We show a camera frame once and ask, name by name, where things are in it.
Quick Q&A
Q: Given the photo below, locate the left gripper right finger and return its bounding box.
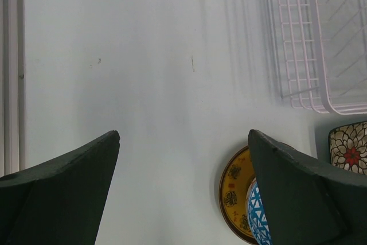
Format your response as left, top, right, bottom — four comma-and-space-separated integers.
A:
248, 129, 366, 244

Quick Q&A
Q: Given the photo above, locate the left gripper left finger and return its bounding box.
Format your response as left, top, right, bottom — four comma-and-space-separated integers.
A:
1, 130, 120, 244

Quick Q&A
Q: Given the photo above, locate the blue patterned bowl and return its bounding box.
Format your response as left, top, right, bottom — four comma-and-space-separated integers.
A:
246, 178, 272, 245

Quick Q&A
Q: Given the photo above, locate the yellow round plate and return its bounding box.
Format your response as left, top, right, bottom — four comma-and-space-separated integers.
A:
218, 146, 257, 244

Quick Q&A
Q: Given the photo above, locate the clear wire dish rack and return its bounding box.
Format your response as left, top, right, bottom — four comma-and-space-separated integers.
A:
266, 0, 366, 115

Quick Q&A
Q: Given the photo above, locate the black floral square plate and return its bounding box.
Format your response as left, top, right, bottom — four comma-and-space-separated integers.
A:
329, 121, 367, 175

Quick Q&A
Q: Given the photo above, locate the aluminium rail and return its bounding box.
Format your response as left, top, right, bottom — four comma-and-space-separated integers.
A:
1, 0, 25, 176

